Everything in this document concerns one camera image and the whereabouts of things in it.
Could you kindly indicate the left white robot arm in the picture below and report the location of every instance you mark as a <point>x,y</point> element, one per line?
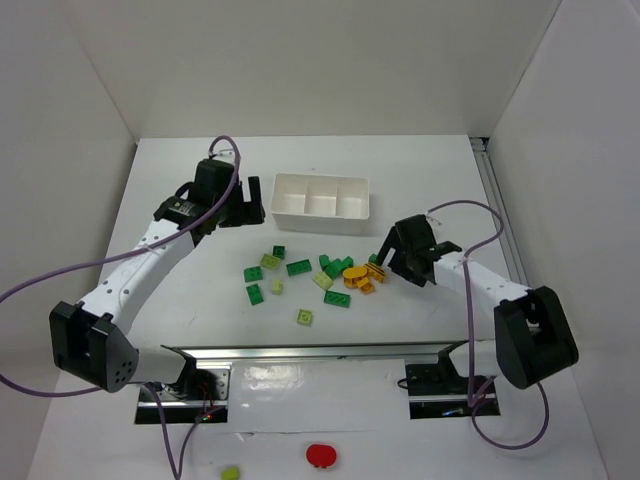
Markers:
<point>90,338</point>

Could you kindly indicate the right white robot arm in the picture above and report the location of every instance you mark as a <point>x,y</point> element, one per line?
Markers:
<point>533,339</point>

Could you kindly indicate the yellow oval lego plate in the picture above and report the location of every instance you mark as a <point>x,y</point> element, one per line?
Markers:
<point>354,273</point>

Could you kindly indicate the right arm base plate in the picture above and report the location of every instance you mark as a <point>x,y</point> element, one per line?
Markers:
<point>435,391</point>

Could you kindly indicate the dark green lego cluster piece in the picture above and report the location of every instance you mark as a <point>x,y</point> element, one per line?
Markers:
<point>331,267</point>

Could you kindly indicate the light green lego small cube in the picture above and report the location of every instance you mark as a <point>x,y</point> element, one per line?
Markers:
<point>277,287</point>

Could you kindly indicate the dark green lego 2x2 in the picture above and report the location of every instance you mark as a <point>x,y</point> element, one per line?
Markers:
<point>255,295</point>
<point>253,274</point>

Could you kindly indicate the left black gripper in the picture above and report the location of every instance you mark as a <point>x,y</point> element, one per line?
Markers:
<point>245,211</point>

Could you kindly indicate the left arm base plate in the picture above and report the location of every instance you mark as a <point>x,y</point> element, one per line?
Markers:
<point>205,396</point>

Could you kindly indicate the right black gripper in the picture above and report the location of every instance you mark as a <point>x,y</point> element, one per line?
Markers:
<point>401,257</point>

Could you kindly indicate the dark green lego small square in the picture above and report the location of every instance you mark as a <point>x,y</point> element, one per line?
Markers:
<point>279,251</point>

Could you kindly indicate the aluminium rail right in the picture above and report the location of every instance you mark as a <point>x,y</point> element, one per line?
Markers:
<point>515,267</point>

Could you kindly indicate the light green lego 2x2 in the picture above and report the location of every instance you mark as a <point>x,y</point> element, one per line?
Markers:
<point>270,262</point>
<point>304,317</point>

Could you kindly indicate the red round lego piece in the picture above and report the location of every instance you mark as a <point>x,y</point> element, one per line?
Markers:
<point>321,456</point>

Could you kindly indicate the light green lego 2x2 front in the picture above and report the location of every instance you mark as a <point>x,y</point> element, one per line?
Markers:
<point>304,317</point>

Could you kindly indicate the aluminium rail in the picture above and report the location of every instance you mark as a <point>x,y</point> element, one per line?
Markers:
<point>320,351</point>
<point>515,267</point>

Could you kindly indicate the lime lego on front shelf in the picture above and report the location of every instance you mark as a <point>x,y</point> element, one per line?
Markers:
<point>230,473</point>

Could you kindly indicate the aluminium rail front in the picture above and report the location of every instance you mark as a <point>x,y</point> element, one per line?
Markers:
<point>320,351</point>

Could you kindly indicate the dark green lego arch piece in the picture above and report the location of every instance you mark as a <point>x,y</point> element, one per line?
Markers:
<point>345,263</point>

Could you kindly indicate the white three-compartment container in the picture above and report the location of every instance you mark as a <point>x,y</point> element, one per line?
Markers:
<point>321,204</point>

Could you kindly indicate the yellow black striped lego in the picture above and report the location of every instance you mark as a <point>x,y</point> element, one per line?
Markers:
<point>376,272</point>

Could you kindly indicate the yellow lego small brick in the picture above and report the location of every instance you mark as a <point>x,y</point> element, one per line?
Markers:
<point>363,284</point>

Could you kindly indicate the dark green lego 2x3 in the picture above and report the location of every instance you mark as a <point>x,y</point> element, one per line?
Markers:
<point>299,267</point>
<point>337,299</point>

